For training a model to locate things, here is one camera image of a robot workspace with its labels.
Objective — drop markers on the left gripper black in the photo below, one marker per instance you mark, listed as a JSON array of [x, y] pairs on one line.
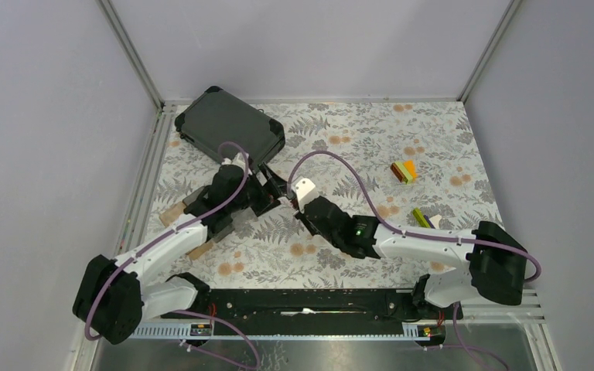
[[267, 197]]

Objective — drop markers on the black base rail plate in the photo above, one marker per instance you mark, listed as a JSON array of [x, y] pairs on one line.
[[319, 312]]

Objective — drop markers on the orange green sticky note block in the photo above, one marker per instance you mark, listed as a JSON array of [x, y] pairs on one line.
[[405, 172]]

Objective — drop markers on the dark grey hard case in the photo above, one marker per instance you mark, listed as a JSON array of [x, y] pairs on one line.
[[217, 116]]

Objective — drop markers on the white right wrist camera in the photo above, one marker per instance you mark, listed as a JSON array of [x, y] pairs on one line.
[[303, 192]]

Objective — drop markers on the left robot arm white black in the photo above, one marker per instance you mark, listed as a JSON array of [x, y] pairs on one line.
[[116, 294]]

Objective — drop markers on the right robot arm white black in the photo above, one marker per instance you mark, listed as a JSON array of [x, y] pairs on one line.
[[485, 262]]

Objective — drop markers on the clear acrylic card organizer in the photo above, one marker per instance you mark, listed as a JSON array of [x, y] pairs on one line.
[[231, 217]]

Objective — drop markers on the floral patterned table mat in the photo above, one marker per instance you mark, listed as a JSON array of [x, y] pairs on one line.
[[347, 150]]

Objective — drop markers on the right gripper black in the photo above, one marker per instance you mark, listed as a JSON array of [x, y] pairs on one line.
[[300, 215]]

